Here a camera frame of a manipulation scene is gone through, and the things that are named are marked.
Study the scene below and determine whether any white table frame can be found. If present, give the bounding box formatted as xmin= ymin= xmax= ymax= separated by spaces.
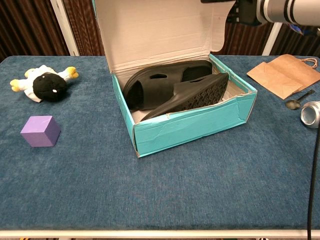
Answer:
xmin=0 ymin=229 xmax=320 ymax=240

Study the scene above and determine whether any brown corrugated partition panel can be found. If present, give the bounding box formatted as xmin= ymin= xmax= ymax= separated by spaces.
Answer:
xmin=61 ymin=0 xmax=105 ymax=57
xmin=214 ymin=21 xmax=275 ymax=56
xmin=271 ymin=24 xmax=320 ymax=57
xmin=0 ymin=0 xmax=70 ymax=61

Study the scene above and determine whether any white partition frame post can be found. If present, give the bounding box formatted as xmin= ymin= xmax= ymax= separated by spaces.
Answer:
xmin=261 ymin=21 xmax=284 ymax=56
xmin=50 ymin=0 xmax=80 ymax=57

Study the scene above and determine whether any white black yellow plush toy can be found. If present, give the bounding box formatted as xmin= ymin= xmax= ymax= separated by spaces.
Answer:
xmin=9 ymin=64 xmax=79 ymax=103

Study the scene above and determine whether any purple cube block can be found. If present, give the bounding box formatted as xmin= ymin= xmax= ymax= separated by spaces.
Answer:
xmin=20 ymin=115 xmax=62 ymax=148

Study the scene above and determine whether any brown paper bag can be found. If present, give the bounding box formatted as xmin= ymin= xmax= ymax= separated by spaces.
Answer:
xmin=246 ymin=54 xmax=320 ymax=100

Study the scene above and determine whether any black slide sandal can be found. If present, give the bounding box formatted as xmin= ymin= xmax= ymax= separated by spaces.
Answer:
xmin=139 ymin=72 xmax=230 ymax=123
xmin=122 ymin=59 xmax=213 ymax=111

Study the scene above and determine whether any light blue cardboard shoe box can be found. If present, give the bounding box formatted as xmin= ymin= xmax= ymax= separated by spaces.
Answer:
xmin=92 ymin=0 xmax=258 ymax=158

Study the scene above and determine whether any small black spoon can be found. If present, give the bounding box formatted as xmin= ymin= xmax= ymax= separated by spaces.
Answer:
xmin=285 ymin=89 xmax=316 ymax=111

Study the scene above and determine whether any dark blue table cloth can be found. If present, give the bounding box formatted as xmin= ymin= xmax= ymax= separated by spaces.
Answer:
xmin=0 ymin=55 xmax=320 ymax=231

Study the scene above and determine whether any blue silver soda can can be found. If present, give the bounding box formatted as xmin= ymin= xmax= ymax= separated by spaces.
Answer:
xmin=300 ymin=100 xmax=320 ymax=129

